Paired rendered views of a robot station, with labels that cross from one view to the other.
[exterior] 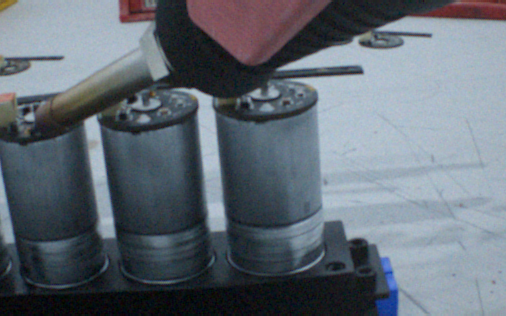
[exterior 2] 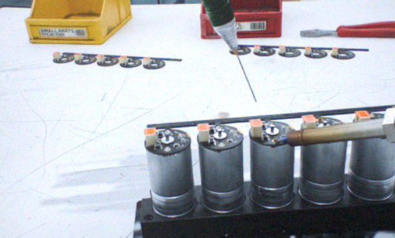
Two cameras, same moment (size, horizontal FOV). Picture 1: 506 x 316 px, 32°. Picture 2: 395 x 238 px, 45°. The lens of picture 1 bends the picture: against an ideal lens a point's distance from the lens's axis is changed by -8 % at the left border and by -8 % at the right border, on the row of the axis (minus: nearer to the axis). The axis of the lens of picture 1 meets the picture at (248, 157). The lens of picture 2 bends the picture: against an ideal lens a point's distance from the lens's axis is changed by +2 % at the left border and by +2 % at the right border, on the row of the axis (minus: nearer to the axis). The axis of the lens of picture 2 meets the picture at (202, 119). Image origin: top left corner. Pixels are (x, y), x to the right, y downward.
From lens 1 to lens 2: 11 cm
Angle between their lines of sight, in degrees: 6
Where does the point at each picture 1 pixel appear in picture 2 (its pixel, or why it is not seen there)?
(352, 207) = not seen: hidden behind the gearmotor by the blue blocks
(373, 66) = (345, 71)
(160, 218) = (331, 176)
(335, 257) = not seen: outside the picture
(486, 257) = not seen: outside the picture
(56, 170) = (286, 157)
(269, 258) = (375, 193)
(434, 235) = not seen: outside the picture
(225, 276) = (353, 200)
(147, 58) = (386, 132)
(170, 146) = (341, 147)
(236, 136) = (369, 143)
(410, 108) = (375, 96)
